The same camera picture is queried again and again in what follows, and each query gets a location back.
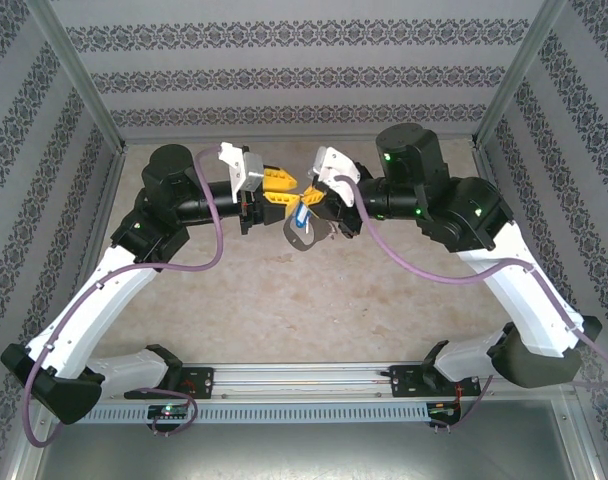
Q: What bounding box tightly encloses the grey metal sheet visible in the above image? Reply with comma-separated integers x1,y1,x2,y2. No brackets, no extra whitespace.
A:
13,397,598,480

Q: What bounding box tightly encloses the aluminium back rail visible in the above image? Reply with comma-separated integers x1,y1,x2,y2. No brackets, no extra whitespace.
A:
118,133,478,146

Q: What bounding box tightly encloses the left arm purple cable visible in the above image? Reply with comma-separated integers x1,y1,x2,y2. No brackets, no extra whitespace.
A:
22,146,225,448

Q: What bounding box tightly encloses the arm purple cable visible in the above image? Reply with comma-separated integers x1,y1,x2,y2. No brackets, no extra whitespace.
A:
333,173,608,390
22,146,225,448

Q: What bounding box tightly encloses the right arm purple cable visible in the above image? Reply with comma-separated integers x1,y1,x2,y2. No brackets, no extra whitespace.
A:
333,173,608,390

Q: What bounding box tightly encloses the aluminium frame post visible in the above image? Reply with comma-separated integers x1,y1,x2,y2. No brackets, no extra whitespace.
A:
23,0,128,151
471,0,570,149

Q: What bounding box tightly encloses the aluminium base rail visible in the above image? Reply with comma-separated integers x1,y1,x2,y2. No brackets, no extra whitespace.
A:
211,363,393,400

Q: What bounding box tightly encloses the aluminium side rail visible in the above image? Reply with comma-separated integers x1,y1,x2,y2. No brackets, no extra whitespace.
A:
471,142,588,321

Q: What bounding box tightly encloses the grey slotted cable duct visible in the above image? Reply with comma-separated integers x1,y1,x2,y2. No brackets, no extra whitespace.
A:
83,402,433,425

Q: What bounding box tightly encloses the thin purple wire loop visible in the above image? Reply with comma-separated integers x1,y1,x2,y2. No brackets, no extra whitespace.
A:
125,387,200,437
431,377,495,434

